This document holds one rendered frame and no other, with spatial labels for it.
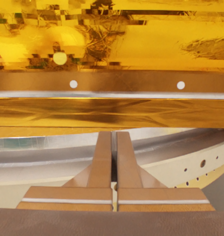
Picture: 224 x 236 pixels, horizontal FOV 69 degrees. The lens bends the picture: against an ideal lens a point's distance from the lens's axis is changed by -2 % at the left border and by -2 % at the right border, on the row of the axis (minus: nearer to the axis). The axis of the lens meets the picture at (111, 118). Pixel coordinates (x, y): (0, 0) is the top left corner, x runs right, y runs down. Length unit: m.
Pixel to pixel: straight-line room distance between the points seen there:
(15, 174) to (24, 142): 0.04
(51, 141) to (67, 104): 0.06
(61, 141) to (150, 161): 0.13
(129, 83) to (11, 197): 0.21
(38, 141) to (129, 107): 0.14
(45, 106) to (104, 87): 0.09
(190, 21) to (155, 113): 0.13
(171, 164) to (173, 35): 0.17
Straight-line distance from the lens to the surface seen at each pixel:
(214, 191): 0.46
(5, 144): 0.26
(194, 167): 0.31
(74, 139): 0.24
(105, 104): 0.25
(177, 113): 0.27
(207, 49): 0.26
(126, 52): 0.24
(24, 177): 0.24
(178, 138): 0.34
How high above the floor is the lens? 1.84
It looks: 16 degrees down
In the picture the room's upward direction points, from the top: straight up
